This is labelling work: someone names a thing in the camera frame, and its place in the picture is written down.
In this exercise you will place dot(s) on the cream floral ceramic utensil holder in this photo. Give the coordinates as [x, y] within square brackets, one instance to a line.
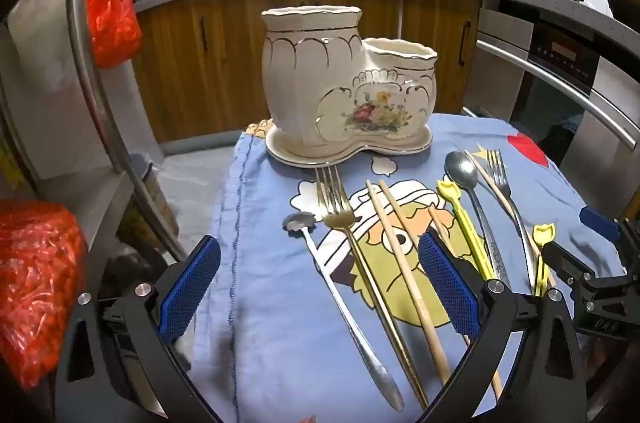
[310, 78]

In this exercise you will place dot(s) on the wooden kitchen cabinet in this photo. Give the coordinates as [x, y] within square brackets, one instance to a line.
[225, 68]

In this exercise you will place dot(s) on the large silver spoon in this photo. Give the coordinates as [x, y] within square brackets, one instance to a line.
[460, 170]

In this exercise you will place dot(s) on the small silver spoon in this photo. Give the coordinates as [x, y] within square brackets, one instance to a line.
[345, 308]

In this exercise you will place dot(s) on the trash bin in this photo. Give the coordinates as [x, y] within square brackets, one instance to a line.
[155, 198]

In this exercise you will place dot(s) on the dark frying pan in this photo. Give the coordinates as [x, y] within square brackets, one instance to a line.
[625, 0]

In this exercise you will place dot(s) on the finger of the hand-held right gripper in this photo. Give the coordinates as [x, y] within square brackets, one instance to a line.
[565, 260]
[600, 222]

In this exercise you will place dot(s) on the curved chrome rail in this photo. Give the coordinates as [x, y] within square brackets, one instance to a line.
[95, 78]

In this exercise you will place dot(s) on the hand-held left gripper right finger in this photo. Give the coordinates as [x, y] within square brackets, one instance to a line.
[447, 288]

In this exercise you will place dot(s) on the gold fork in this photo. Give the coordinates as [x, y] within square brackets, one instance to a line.
[337, 208]

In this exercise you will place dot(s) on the cream ceramic saucer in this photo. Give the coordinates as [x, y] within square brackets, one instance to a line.
[285, 150]

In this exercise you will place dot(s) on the silver fork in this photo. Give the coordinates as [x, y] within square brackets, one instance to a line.
[500, 183]

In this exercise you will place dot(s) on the red mesh bag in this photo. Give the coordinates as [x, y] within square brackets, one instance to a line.
[35, 293]

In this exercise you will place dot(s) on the stainless steel oven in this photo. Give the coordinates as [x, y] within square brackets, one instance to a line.
[560, 68]

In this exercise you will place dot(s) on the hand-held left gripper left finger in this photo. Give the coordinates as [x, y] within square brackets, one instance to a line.
[192, 288]

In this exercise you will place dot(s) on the yellow tulip pick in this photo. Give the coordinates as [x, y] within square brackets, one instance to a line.
[465, 223]
[542, 235]

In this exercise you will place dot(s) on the blue cartoon printed cloth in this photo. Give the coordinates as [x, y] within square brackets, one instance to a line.
[280, 353]

